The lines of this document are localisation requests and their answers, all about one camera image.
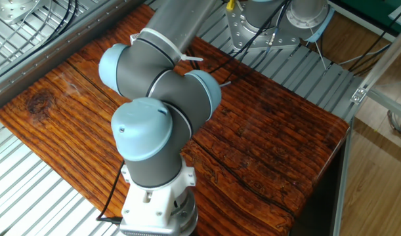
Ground wood grain print mat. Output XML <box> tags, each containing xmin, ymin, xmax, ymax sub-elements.
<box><xmin>0</xmin><ymin>3</ymin><xmax>350</xmax><ymax>236</ymax></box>

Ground silver perforated mounting plate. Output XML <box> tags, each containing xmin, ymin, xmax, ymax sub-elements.
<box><xmin>0</xmin><ymin>0</ymin><xmax>47</xmax><ymax>26</ymax></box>

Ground black cable with white label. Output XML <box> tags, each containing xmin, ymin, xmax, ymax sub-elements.
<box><xmin>183</xmin><ymin>0</ymin><xmax>293</xmax><ymax>76</ymax></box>

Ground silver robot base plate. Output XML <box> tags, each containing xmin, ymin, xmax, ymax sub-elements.
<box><xmin>225</xmin><ymin>3</ymin><xmax>303</xmax><ymax>52</ymax></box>

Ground white plastic wrist mount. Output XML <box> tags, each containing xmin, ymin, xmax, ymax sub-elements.
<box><xmin>120</xmin><ymin>157</ymin><xmax>198</xmax><ymax>230</ymax></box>

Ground grey cable with metal connector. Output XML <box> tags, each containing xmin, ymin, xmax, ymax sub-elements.
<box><xmin>267</xmin><ymin>0</ymin><xmax>291</xmax><ymax>55</ymax></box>

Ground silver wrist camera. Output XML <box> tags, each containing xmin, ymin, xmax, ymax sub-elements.
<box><xmin>119</xmin><ymin>220</ymin><xmax>188</xmax><ymax>236</ymax></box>

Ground silver corner bracket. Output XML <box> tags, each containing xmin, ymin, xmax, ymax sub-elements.
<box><xmin>350</xmin><ymin>85</ymin><xmax>368</xmax><ymax>106</ymax></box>

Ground grey table frame leg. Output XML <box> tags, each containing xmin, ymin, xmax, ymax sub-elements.
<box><xmin>329</xmin><ymin>119</ymin><xmax>354</xmax><ymax>236</ymax></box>

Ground white floor cable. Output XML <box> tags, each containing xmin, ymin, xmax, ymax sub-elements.
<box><xmin>337</xmin><ymin>42</ymin><xmax>393</xmax><ymax>66</ymax></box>

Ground grey aluminium side rail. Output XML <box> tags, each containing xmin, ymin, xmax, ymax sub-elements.
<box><xmin>0</xmin><ymin>0</ymin><xmax>147</xmax><ymax>115</ymax></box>

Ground aluminium frame beam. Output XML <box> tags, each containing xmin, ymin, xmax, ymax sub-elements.
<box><xmin>366</xmin><ymin>88</ymin><xmax>401</xmax><ymax>123</ymax></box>

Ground black floor cable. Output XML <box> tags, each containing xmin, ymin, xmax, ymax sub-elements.
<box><xmin>347</xmin><ymin>6</ymin><xmax>401</xmax><ymax>78</ymax></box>

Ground aluminium frame post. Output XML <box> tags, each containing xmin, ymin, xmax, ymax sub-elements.
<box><xmin>350</xmin><ymin>19</ymin><xmax>401</xmax><ymax>106</ymax></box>

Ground grey cable bundle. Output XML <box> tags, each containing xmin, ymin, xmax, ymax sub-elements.
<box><xmin>386</xmin><ymin>104</ymin><xmax>401</xmax><ymax>148</ymax></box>

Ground green board with white frame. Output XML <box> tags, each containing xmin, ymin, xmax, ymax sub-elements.
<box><xmin>327</xmin><ymin>0</ymin><xmax>401</xmax><ymax>33</ymax></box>

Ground thin white cable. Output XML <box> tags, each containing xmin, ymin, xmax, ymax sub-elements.
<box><xmin>0</xmin><ymin>0</ymin><xmax>53</xmax><ymax>63</ymax></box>

